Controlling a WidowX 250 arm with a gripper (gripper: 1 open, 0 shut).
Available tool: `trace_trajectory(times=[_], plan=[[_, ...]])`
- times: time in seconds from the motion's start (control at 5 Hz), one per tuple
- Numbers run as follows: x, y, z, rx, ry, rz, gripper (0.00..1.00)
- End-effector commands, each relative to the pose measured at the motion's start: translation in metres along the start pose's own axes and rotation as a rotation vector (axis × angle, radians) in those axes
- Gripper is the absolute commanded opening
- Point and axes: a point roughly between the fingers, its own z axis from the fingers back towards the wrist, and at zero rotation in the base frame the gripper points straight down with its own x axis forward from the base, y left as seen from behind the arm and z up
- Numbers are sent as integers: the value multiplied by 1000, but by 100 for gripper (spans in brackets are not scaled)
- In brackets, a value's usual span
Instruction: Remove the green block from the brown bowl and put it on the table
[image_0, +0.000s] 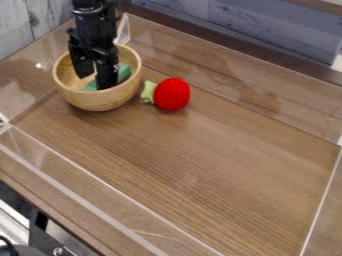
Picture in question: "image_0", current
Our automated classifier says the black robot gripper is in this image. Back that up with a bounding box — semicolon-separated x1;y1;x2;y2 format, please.
67;9;119;90

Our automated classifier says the green rectangular block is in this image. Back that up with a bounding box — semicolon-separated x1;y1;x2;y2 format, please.
83;63;131;91

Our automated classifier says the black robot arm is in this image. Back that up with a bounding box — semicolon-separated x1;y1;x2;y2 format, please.
67;0;119;90

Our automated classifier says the light wooden bowl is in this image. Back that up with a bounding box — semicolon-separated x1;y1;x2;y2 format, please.
52;44;143;111

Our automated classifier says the red knitted strawberry toy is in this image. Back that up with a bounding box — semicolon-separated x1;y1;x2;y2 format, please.
141;78;191;111

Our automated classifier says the clear acrylic corner bracket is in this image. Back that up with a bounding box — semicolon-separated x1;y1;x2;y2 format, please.
114;13;131;44

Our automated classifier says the black table frame bracket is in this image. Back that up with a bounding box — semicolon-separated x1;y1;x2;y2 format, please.
28;210;97;256

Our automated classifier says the black cable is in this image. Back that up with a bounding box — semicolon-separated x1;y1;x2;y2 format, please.
0;234;19;256

